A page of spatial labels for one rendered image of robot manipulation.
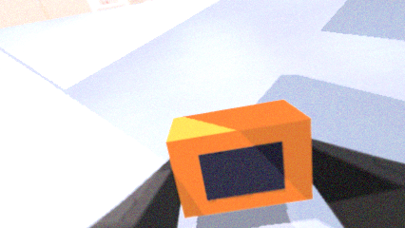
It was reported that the orange block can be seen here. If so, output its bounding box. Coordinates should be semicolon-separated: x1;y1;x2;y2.
166;100;313;219

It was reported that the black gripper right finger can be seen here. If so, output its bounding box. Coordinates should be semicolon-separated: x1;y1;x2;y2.
312;139;405;228

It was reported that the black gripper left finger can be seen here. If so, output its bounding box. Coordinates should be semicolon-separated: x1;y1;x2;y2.
87;159;181;228

